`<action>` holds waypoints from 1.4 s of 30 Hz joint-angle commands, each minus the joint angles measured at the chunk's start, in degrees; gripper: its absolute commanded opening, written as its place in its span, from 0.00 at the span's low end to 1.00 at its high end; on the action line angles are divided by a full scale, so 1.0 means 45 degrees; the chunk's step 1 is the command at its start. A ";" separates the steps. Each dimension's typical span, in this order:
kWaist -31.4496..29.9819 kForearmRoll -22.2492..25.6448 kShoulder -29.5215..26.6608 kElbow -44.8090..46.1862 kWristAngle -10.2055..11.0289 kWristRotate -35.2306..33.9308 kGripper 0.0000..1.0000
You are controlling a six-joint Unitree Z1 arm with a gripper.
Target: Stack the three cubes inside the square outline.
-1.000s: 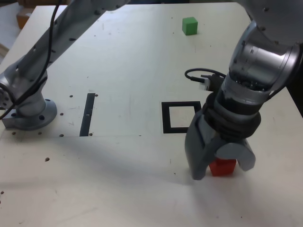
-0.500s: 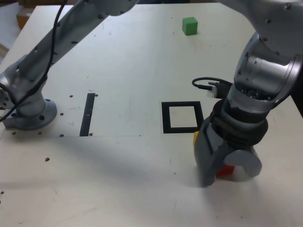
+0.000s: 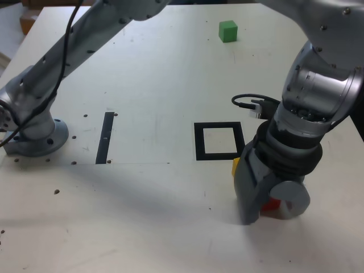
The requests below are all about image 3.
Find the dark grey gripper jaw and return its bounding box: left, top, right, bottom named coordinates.
left=233, top=141, right=276, bottom=226

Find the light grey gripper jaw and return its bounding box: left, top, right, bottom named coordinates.
left=269, top=180, right=311, bottom=222

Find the red cube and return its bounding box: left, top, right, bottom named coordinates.
left=260, top=198, right=283, bottom=219

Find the green cube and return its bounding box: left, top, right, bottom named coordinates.
left=218, top=20, right=239, bottom=44

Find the black tape square outline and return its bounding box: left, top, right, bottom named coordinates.
left=193, top=121, right=247, bottom=162

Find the black tape strip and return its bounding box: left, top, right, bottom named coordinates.
left=95, top=111, right=114, bottom=165

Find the brown cardboard box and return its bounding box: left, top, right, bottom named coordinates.
left=19, top=14, right=39, bottom=35

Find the small dark wrist camera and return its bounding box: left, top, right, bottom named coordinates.
left=263, top=100, right=281, bottom=120

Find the black camera cable white plug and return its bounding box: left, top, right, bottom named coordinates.
left=231, top=94, right=281, bottom=119

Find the long black arm cable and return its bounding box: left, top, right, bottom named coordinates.
left=0, top=0, right=84, bottom=147

